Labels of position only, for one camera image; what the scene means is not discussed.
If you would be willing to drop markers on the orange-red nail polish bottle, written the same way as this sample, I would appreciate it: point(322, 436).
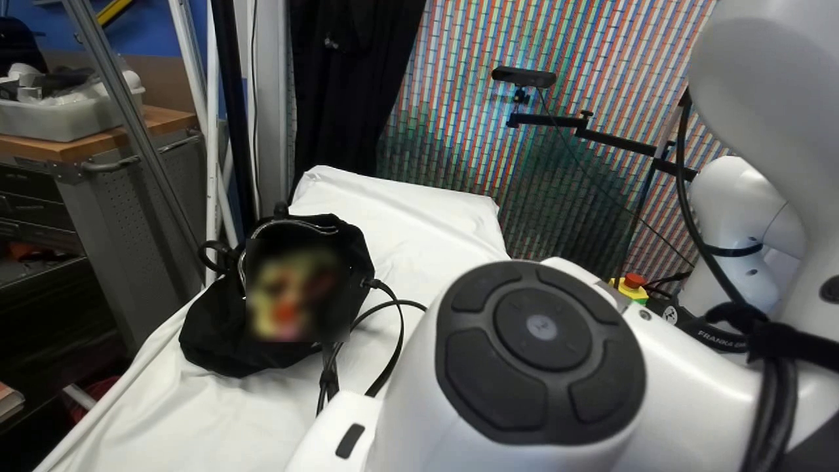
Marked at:
point(323, 285)

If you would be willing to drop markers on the pale peach nail polish bottle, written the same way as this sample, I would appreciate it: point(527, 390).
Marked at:
point(273, 290)

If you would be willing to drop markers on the black handbag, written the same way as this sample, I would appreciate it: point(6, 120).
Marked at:
point(218, 330)

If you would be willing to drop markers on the red nail polish bottle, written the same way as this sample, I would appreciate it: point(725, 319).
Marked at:
point(285, 314)

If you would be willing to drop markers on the pink nail polish bottle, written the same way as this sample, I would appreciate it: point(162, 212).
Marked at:
point(286, 334)

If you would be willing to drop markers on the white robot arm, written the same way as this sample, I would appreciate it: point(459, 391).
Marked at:
point(540, 368)

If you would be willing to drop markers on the yellow-green cloth in bag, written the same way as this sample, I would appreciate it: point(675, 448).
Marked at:
point(299, 272)

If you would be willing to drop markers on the yellow red emergency stop button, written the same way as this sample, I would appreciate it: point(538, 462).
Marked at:
point(634, 286)

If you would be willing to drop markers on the white table cloth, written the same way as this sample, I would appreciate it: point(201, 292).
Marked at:
point(169, 416)

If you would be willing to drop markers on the grey metal cabinet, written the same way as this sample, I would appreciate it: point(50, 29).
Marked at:
point(101, 198)

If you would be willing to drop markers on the white plastic tub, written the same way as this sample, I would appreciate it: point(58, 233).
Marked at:
point(62, 105)

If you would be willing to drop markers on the grey tripod leg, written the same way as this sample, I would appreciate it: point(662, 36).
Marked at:
point(131, 115)

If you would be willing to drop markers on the black camera on stand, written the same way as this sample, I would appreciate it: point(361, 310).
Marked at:
point(526, 79)

